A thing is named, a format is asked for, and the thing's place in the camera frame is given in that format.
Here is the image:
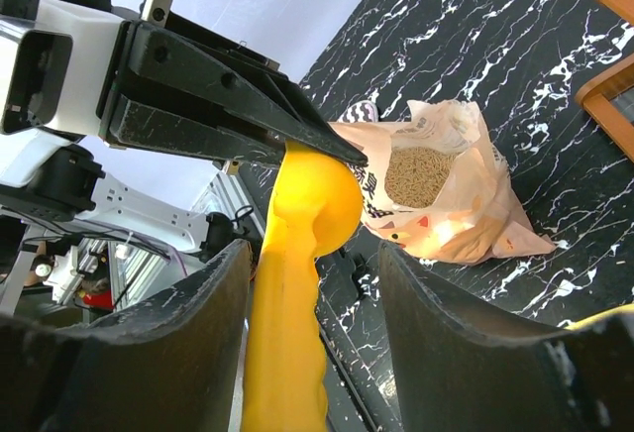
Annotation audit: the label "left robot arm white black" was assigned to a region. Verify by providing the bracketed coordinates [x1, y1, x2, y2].
[1, 0, 368, 261]

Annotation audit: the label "yellow plastic litter scoop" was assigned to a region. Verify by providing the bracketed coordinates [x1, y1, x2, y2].
[241, 142, 363, 431]

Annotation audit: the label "pink cat litter bag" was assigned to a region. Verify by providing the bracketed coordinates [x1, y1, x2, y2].
[332, 100, 556, 265]

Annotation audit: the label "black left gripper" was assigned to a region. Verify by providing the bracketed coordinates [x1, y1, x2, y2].
[100, 0, 367, 166]

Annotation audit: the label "brown cat litter granules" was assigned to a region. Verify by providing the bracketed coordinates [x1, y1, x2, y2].
[384, 147, 457, 209]

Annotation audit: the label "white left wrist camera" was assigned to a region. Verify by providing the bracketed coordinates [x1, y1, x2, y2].
[1, 0, 124, 136]

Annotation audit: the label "yellow litter box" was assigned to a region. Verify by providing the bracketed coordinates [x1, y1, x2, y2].
[566, 303, 634, 331]

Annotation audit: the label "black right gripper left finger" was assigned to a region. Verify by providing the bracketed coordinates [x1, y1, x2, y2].
[1, 240, 252, 431]

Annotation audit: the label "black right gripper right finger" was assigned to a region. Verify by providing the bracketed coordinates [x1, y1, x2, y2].
[378, 243, 633, 431]

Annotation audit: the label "purple wavy striped sponge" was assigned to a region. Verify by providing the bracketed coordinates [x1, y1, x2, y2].
[338, 100, 379, 123]

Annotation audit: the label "wooden two-tier shelf rack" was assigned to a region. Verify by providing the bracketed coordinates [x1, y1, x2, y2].
[575, 0, 634, 162]

